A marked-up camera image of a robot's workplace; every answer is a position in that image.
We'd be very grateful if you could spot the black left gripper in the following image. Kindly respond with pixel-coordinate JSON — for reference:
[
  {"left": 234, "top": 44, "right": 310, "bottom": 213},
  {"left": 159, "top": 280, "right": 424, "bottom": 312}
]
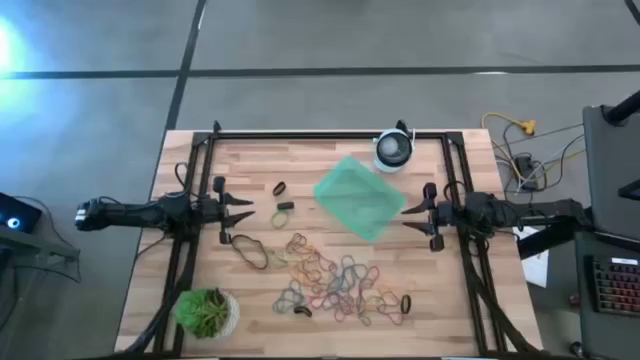
[{"left": 213, "top": 176, "right": 256, "bottom": 246}]

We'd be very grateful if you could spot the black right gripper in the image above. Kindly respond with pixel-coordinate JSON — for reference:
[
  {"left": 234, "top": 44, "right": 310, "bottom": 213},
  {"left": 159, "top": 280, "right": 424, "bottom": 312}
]
[{"left": 401, "top": 183, "right": 445, "bottom": 253}]

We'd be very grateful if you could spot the large dark brown rubber band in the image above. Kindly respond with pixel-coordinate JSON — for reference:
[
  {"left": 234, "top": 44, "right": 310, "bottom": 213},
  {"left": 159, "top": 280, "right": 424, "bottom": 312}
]
[{"left": 230, "top": 233, "right": 270, "bottom": 271}]

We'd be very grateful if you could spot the orange rubber band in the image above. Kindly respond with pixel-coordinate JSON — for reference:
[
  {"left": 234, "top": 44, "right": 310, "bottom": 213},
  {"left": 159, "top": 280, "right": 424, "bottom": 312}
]
[{"left": 285, "top": 232, "right": 322, "bottom": 265}]

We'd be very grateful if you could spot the yellow rubber band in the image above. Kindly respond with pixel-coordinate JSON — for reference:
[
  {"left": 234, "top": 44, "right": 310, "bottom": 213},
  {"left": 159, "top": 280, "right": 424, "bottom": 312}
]
[
  {"left": 349, "top": 294, "right": 389, "bottom": 329},
  {"left": 293, "top": 257, "right": 325, "bottom": 284}
]

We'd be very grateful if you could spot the red rubber band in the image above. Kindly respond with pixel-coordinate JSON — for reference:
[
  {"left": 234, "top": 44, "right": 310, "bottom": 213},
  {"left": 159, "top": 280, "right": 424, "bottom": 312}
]
[
  {"left": 374, "top": 288, "right": 406, "bottom": 327},
  {"left": 305, "top": 289, "right": 354, "bottom": 322}
]

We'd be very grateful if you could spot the green translucent plastic bin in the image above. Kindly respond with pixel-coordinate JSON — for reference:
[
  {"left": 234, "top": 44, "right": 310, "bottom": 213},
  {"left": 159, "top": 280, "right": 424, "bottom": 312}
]
[{"left": 312, "top": 154, "right": 407, "bottom": 243}]

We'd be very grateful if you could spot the white cup with black inside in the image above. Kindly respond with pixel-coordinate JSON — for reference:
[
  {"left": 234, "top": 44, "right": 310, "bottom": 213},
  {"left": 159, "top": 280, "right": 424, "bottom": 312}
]
[{"left": 372, "top": 128, "right": 416, "bottom": 174}]

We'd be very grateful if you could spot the white ball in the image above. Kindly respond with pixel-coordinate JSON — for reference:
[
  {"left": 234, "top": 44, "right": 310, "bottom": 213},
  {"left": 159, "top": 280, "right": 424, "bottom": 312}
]
[{"left": 378, "top": 135, "right": 402, "bottom": 157}]

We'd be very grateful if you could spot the green plant in white pot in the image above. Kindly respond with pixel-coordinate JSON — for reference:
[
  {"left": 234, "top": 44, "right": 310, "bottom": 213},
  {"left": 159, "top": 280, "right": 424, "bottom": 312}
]
[{"left": 173, "top": 287, "right": 241, "bottom": 340}]

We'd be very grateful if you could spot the black power strip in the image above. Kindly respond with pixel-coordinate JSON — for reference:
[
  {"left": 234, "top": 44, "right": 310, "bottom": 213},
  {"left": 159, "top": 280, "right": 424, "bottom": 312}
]
[{"left": 514, "top": 153, "right": 540, "bottom": 191}]

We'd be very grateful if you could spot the white paper sheet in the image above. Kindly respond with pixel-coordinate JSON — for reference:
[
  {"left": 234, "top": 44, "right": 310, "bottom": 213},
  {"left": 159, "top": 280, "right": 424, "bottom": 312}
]
[{"left": 512, "top": 225, "right": 550, "bottom": 289}]

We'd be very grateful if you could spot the dark grey workstation desk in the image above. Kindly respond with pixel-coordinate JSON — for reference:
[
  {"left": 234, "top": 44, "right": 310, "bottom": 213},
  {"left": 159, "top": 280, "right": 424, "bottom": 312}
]
[{"left": 517, "top": 89, "right": 640, "bottom": 360}]

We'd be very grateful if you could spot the black backlit keyboard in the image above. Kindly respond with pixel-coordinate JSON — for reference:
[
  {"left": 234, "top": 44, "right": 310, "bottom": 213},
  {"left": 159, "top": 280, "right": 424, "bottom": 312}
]
[{"left": 592, "top": 255, "right": 640, "bottom": 317}]

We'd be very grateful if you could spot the black device with blue light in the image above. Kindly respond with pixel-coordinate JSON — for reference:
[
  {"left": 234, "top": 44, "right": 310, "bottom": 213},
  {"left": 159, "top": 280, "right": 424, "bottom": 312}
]
[{"left": 0, "top": 192, "right": 44, "bottom": 235}]

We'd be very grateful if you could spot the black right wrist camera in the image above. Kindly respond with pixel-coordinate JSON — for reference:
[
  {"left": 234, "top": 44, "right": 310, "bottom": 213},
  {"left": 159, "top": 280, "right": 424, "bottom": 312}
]
[{"left": 439, "top": 199, "right": 466, "bottom": 230}]

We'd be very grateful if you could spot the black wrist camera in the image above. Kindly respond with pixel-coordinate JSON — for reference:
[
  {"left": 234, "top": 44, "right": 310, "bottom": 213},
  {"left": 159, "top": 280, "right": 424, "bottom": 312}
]
[
  {"left": 197, "top": 195, "right": 217, "bottom": 225},
  {"left": 439, "top": 199, "right": 466, "bottom": 230}
]

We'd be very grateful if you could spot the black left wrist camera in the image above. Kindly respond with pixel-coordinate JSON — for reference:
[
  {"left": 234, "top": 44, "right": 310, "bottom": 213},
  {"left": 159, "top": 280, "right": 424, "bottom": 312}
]
[{"left": 197, "top": 195, "right": 217, "bottom": 225}]

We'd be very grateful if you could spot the black metal rig frame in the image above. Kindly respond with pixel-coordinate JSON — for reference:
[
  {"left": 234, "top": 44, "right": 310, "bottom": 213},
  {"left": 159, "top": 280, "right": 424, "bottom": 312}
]
[{"left": 119, "top": 119, "right": 544, "bottom": 360}]

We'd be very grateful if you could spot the yellow extension cord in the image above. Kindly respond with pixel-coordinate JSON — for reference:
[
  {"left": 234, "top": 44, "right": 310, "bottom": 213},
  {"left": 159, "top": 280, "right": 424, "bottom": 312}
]
[{"left": 480, "top": 112, "right": 538, "bottom": 137}]

